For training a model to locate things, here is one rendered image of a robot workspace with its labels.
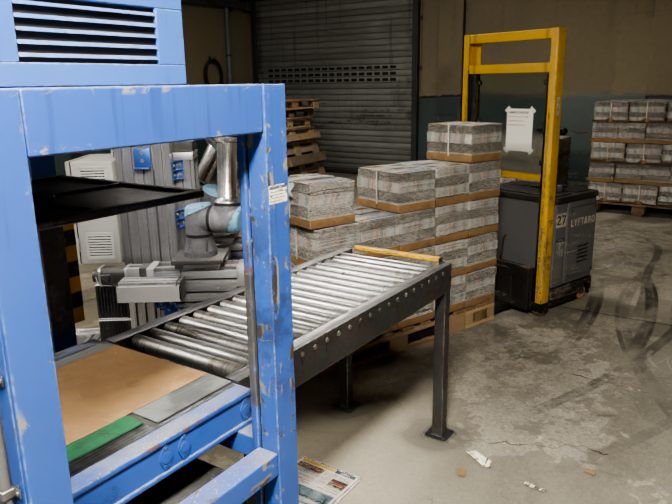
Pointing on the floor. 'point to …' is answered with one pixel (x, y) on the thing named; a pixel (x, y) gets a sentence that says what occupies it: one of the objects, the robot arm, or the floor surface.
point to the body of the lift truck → (561, 279)
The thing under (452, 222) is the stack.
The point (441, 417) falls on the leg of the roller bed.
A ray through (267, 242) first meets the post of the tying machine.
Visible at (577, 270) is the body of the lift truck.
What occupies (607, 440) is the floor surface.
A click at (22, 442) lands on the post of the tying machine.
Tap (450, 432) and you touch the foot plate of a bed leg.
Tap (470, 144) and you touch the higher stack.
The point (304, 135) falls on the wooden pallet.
